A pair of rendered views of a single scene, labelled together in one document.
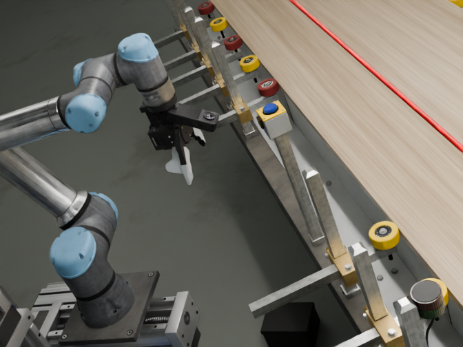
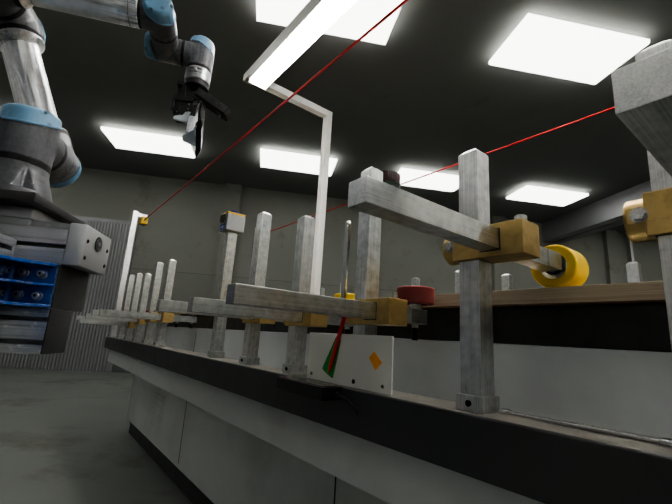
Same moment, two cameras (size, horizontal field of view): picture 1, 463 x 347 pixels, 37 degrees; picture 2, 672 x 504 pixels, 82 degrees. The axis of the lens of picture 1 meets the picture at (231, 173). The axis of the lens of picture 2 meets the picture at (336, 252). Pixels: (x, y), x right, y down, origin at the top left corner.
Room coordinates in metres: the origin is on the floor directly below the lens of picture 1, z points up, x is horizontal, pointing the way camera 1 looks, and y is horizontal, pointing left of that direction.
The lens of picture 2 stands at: (0.29, 0.30, 0.79)
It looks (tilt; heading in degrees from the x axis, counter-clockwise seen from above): 13 degrees up; 325
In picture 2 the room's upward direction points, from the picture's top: 4 degrees clockwise
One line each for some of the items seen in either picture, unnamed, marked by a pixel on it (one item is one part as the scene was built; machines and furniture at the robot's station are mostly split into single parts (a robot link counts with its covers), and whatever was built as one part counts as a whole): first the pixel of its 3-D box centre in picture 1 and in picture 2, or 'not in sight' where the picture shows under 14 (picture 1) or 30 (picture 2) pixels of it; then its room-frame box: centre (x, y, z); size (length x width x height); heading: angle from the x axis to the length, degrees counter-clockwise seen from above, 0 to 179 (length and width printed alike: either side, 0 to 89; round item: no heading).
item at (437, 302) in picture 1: (426, 295); (387, 180); (0.91, -0.26, 1.15); 0.06 x 0.06 x 0.02
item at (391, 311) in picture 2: not in sight; (374, 312); (0.88, -0.21, 0.84); 0.13 x 0.06 x 0.05; 3
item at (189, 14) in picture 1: (206, 54); (141, 312); (2.90, -0.11, 0.87); 0.03 x 0.03 x 0.48; 3
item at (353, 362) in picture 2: not in sight; (344, 359); (0.93, -0.18, 0.75); 0.26 x 0.01 x 0.10; 3
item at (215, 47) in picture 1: (234, 95); (165, 305); (2.40, -0.13, 0.90); 0.03 x 0.03 x 0.48; 3
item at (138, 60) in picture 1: (141, 62); (199, 57); (1.41, 0.08, 1.61); 0.09 x 0.08 x 0.11; 72
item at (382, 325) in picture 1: (384, 326); (303, 316); (1.13, -0.20, 0.84); 0.13 x 0.06 x 0.05; 3
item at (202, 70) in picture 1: (198, 73); (129, 319); (2.86, -0.04, 0.82); 0.43 x 0.03 x 0.04; 93
